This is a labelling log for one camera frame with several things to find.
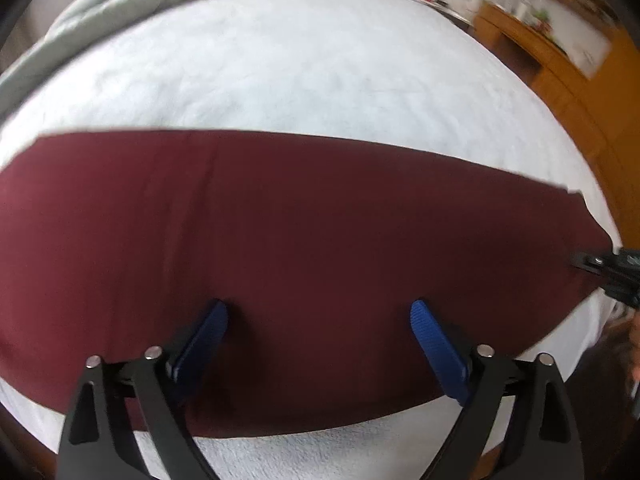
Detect wooden cabinet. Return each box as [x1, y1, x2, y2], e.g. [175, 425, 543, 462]
[472, 0, 640, 251]

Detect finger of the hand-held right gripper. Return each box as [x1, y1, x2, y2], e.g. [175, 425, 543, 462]
[571, 248, 640, 310]

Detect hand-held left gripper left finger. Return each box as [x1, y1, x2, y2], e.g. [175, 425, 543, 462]
[59, 299, 230, 480]

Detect dark bedside table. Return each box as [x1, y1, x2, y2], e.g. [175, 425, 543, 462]
[404, 0, 476, 28]

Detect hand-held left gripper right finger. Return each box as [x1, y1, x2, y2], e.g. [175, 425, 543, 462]
[410, 300, 585, 480]

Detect maroon pants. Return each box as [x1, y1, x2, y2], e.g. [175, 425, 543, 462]
[0, 129, 617, 438]

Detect white bed mattress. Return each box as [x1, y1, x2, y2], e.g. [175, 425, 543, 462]
[0, 0, 623, 480]

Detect grey duvet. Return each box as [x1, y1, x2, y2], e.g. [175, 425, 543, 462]
[0, 0, 353, 121]

